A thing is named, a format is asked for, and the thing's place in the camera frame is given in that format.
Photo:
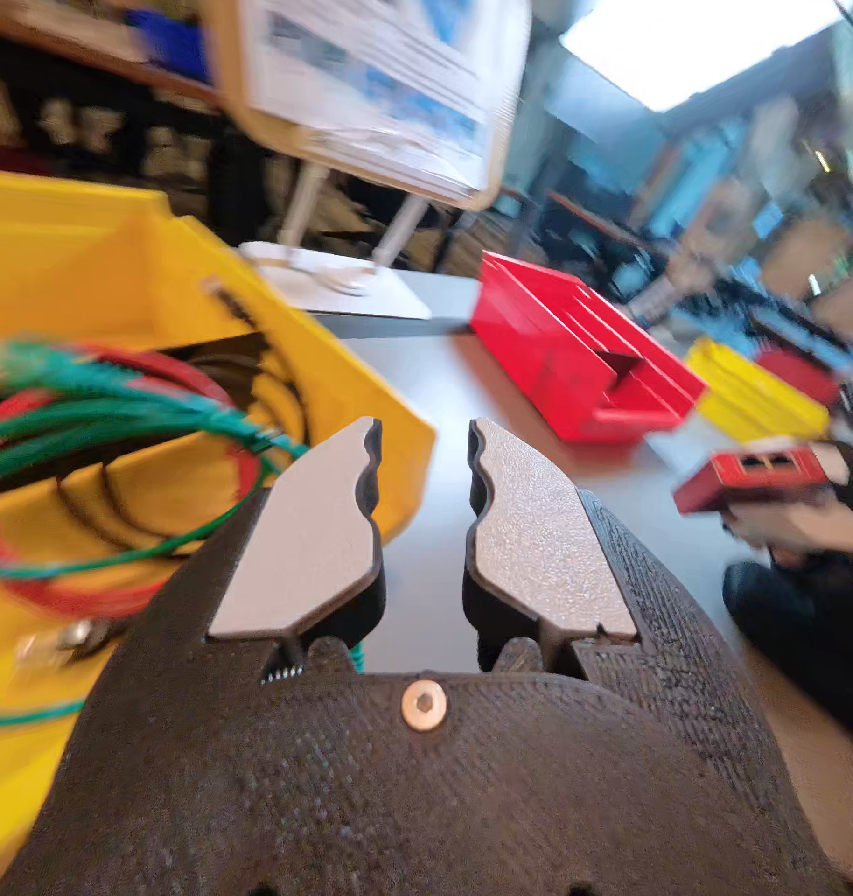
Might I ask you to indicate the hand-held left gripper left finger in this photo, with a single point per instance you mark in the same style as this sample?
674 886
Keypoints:
307 553

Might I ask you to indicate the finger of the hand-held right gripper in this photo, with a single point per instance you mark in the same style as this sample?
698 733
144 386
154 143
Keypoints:
804 525
836 462

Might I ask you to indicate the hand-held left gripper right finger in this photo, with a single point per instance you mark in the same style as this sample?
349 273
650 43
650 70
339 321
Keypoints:
545 553

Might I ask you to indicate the red ethernet coupler box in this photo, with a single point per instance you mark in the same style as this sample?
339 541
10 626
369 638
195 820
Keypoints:
748 483

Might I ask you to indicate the red storage bin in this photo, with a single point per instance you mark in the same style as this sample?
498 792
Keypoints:
538 350

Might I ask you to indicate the yellow storage bin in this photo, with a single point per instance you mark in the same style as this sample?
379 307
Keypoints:
755 392
83 259

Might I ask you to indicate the printed instruction sheet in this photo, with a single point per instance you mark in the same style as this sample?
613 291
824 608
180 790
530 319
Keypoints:
377 77

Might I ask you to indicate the small blue bin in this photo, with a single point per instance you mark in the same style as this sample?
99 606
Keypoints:
171 42

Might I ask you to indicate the long wooden workbench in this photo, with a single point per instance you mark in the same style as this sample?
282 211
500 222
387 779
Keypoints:
62 42

